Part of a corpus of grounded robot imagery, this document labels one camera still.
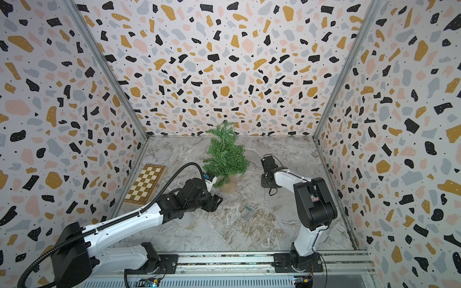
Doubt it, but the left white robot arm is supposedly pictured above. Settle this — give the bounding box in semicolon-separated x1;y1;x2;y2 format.
51;178;223;288

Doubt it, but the small green christmas tree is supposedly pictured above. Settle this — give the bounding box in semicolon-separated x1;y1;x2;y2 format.
203;121;249;187

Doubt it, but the black corrugated cable conduit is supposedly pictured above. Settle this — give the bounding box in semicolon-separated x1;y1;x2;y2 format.
17;161;206;288

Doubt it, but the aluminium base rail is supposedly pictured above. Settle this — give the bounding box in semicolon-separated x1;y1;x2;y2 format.
80;250;380;288

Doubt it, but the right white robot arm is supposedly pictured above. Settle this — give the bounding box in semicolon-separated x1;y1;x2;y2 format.
261;154;337;273

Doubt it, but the clear battery box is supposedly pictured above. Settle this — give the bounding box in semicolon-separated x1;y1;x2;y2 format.
240;205;258;223

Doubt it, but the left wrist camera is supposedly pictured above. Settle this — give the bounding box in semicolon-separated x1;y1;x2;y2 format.
205;174;217;191

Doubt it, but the wooden chess board box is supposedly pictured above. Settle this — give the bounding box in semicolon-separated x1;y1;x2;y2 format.
124;164;167;206

